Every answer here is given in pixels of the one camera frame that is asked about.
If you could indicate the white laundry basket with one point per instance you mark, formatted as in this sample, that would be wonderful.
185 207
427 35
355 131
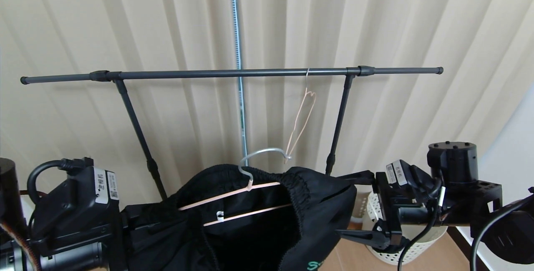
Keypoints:
417 254

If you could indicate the pink clothes hanger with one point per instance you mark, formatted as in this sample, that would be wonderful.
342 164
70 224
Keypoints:
307 79
249 185

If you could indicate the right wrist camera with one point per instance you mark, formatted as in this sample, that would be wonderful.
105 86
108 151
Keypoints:
411 187

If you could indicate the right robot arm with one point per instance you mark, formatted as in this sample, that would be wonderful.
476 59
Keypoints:
454 162

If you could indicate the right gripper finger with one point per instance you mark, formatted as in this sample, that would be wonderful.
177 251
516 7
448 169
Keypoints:
365 178
371 238

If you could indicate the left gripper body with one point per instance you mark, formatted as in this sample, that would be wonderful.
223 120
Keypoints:
75 258

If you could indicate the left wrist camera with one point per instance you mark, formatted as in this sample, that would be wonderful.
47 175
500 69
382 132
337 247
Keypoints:
71 212

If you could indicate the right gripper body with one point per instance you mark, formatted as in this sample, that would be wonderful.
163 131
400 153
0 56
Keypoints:
392 221

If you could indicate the black clothes rack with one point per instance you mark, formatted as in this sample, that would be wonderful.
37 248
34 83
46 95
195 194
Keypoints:
208 73

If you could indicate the black shorts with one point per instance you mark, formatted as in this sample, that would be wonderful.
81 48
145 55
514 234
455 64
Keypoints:
317 221

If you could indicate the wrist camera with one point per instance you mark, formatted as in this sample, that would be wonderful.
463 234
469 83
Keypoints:
71 212
411 187

